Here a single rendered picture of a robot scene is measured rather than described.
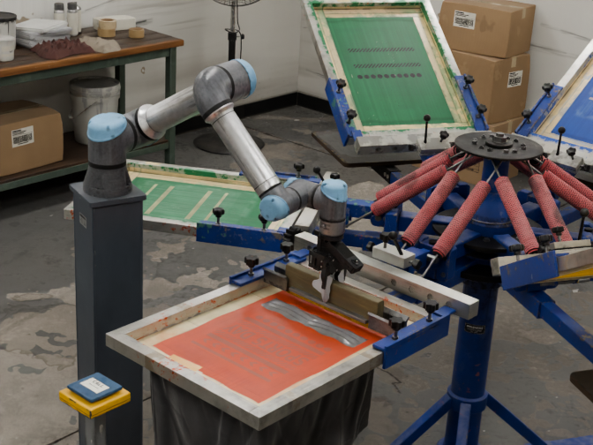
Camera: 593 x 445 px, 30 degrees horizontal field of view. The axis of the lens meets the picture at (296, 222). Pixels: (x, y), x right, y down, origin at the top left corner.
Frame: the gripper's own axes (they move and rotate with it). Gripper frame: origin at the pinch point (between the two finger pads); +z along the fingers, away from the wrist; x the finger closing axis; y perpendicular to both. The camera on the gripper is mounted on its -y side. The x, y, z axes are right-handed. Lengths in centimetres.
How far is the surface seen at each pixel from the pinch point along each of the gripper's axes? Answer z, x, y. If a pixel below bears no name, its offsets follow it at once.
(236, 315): 5.3, 22.0, 17.6
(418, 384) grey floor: 101, -126, 49
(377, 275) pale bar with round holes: -1.0, -20.6, -0.4
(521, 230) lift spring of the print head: -14, -59, -26
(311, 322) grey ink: 4.6, 9.9, -0.9
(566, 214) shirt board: 9, -137, -2
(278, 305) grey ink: 4.5, 9.3, 12.9
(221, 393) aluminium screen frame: 2, 60, -15
